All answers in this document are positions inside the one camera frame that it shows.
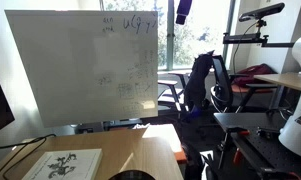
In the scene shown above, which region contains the thin black camera cable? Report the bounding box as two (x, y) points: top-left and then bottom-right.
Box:
(232, 21), (258, 75)

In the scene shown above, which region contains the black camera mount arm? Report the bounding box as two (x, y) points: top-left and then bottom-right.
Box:
(222, 19), (296, 48)

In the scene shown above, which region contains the crumpled white paper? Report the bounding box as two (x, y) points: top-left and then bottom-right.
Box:
(132, 123), (151, 131)

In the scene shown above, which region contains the grey window mullion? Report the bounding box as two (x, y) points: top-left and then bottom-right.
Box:
(166, 0), (176, 71)

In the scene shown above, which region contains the large white whiteboard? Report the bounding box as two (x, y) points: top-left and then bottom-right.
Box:
(4, 9), (159, 129)

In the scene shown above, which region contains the dark red bag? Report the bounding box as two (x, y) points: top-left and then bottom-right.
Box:
(231, 63), (278, 88)

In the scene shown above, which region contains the purple hanging cloth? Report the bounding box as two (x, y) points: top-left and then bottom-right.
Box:
(175, 0), (193, 26)

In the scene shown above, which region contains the black patterned bowl white inside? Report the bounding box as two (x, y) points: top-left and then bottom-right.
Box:
(108, 169), (156, 180)

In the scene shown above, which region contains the black office chair orange seat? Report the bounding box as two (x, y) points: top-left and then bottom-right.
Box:
(209, 54), (278, 114)

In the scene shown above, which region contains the orange handled clamp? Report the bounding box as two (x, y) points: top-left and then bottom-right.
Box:
(232, 129), (251, 166)

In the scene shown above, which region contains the black perforated robot table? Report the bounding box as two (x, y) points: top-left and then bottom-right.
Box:
(213, 112), (301, 180)

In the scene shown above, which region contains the white book with black drawing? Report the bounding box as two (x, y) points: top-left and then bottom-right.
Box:
(21, 148), (104, 180)

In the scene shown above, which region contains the black bar camera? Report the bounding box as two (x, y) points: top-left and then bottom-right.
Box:
(238, 2), (286, 23)

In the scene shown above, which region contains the black jacket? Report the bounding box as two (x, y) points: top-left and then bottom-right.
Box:
(184, 50), (215, 118)

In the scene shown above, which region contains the light wooden desk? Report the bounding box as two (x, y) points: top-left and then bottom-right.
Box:
(253, 72), (301, 111)

